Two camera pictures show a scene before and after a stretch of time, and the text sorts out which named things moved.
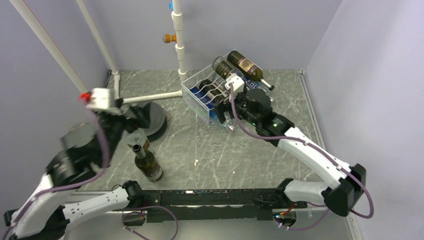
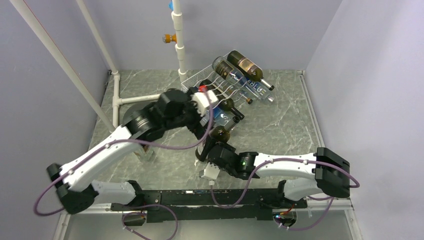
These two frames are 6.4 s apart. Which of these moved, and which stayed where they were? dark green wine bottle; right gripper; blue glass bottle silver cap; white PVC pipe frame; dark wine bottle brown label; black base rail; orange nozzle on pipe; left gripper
Moved: right gripper; left gripper
Stayed: black base rail; dark wine bottle brown label; orange nozzle on pipe; dark green wine bottle; white PVC pipe frame; blue glass bottle silver cap
